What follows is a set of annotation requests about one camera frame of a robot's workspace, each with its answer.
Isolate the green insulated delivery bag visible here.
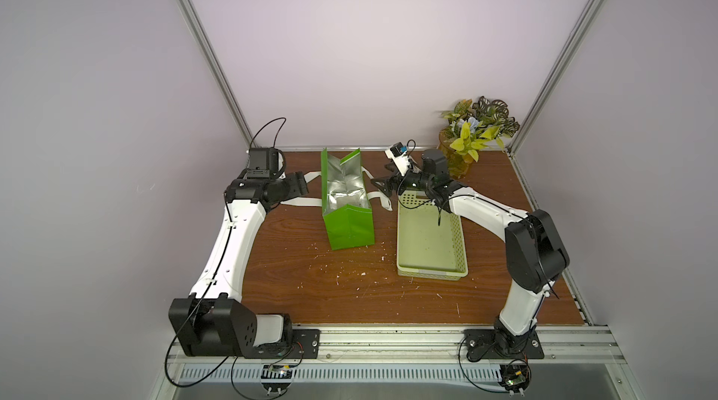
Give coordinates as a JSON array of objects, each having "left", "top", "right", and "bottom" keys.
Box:
[{"left": 279, "top": 146, "right": 394, "bottom": 251}]

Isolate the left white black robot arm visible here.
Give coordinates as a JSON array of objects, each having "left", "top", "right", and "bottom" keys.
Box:
[{"left": 168, "top": 172, "right": 309, "bottom": 359}]

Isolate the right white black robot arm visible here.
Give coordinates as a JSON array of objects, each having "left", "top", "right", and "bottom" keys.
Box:
[{"left": 371, "top": 171, "right": 570, "bottom": 354}]

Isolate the light green plastic basket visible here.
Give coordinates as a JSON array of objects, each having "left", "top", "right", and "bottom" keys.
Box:
[{"left": 396, "top": 190, "right": 469, "bottom": 281}]

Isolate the potted artificial plant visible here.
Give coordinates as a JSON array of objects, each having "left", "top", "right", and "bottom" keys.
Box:
[{"left": 439, "top": 96, "right": 521, "bottom": 179}]

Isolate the left controller board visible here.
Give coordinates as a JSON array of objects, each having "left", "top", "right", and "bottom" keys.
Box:
[{"left": 260, "top": 364, "right": 295, "bottom": 397}]

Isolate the controller board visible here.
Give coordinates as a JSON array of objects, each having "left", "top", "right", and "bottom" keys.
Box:
[
  {"left": 260, "top": 364, "right": 295, "bottom": 397},
  {"left": 499, "top": 359, "right": 532, "bottom": 396}
]

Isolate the right controller board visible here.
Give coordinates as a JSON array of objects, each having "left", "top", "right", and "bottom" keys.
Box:
[{"left": 499, "top": 359, "right": 532, "bottom": 396}]

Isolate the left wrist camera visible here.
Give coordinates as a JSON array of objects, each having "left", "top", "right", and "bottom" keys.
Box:
[{"left": 244, "top": 147, "right": 285, "bottom": 179}]

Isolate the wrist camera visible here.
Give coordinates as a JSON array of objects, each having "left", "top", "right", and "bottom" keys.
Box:
[
  {"left": 244, "top": 147, "right": 285, "bottom": 179},
  {"left": 384, "top": 142, "right": 420, "bottom": 177}
]

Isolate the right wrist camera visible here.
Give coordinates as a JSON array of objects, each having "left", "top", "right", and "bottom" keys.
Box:
[{"left": 384, "top": 142, "right": 420, "bottom": 177}]

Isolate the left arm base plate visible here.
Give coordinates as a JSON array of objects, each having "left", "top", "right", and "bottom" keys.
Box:
[{"left": 252, "top": 329, "right": 321, "bottom": 360}]

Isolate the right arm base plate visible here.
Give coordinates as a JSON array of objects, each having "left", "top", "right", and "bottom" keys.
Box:
[{"left": 464, "top": 329, "right": 545, "bottom": 363}]

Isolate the aluminium front rail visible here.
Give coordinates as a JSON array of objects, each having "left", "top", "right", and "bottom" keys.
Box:
[{"left": 163, "top": 324, "right": 628, "bottom": 366}]

